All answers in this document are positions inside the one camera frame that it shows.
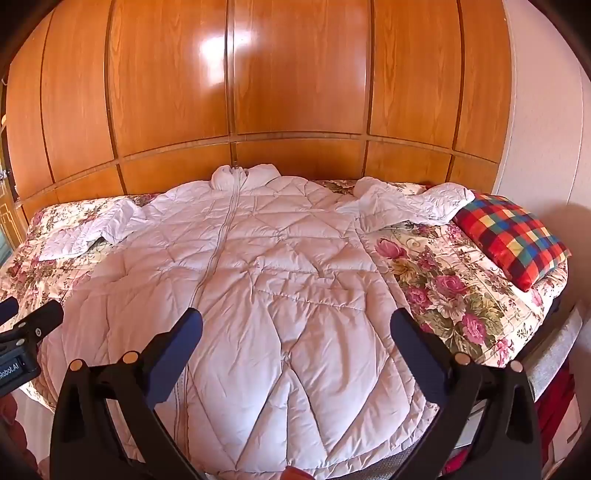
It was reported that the white quilted jacket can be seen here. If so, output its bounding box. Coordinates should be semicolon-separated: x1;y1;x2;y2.
39;164;476;476

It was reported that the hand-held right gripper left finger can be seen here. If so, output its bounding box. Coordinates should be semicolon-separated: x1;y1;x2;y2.
50;307;204;480

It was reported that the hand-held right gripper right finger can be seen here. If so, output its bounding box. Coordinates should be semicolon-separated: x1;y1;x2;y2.
390;307;544;480

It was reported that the grey mattress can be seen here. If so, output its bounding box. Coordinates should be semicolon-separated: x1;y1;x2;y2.
519;302;585;403

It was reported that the dark red cloth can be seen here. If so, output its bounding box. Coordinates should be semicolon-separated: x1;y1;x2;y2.
0;392;40;469

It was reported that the floral bedspread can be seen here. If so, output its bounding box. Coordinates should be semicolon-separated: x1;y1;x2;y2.
0;178;570;403

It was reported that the plaid pillow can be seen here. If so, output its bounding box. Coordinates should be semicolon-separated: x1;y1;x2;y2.
451;193;573;293

